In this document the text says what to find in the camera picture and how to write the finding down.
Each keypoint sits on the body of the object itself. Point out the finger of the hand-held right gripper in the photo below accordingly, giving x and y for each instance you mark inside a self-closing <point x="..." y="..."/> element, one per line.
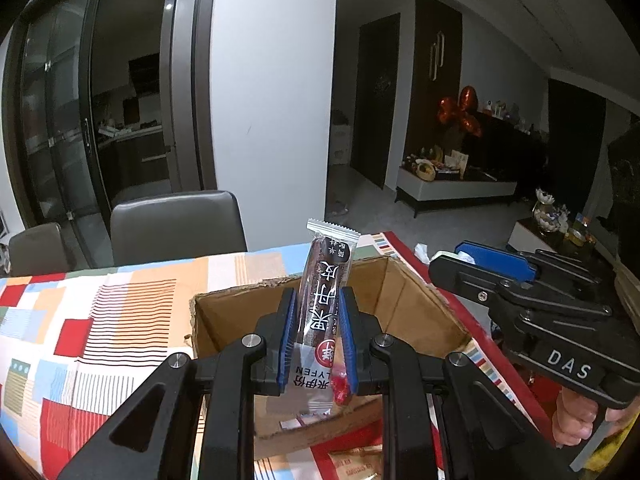
<point x="500" y="258"/>
<point x="470" y="277"/>

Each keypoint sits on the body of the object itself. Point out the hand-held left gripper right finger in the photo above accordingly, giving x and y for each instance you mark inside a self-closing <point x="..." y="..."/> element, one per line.
<point x="350" y="345"/>

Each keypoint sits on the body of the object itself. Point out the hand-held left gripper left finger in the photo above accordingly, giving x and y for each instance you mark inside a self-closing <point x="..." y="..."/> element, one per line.
<point x="285" y="345"/>

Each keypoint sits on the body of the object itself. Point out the red candy packet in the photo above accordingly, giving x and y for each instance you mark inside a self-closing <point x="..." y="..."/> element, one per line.
<point x="342" y="391"/>

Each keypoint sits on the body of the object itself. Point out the long dark snack bar packet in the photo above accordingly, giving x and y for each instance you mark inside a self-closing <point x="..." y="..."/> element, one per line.
<point x="322" y="285"/>

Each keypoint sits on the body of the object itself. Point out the brown cardboard box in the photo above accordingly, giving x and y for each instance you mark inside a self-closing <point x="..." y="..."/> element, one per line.
<point x="410" y="305"/>

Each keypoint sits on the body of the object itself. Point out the person's right hand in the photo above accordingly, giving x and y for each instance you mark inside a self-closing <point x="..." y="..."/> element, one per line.
<point x="575" y="417"/>

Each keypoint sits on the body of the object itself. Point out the white crumpled tissue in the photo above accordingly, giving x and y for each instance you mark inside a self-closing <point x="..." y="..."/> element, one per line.
<point x="422" y="252"/>

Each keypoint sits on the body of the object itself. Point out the lotus flower ornament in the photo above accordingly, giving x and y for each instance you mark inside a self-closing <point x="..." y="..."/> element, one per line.
<point x="545" y="207"/>

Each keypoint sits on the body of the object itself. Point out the low white cabinet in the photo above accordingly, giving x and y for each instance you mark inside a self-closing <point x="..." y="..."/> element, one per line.
<point x="455" y="189"/>

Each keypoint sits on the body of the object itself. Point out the red foil balloons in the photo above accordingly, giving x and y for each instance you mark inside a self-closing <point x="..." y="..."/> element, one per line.
<point x="461" y="112"/>

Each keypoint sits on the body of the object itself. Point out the grey upholstered chair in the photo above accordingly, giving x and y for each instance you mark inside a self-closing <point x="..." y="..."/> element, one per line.
<point x="36" y="255"/>
<point x="177" y="227"/>

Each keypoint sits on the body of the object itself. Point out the tall dark cabinet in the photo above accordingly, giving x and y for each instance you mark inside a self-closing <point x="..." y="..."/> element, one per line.
<point x="435" y="90"/>

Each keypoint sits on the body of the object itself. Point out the colourful checked tablecloth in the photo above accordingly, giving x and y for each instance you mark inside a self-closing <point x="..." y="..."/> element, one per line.
<point x="100" y="340"/>

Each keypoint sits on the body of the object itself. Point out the dark interior door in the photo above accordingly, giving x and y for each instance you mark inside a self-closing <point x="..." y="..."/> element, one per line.
<point x="375" y="105"/>

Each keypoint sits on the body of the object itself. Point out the silver refrigerator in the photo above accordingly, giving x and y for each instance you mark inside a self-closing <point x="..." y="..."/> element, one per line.
<point x="181" y="90"/>

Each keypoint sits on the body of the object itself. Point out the sliding glass door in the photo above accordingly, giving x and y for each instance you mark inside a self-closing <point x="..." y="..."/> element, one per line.
<point x="55" y="110"/>

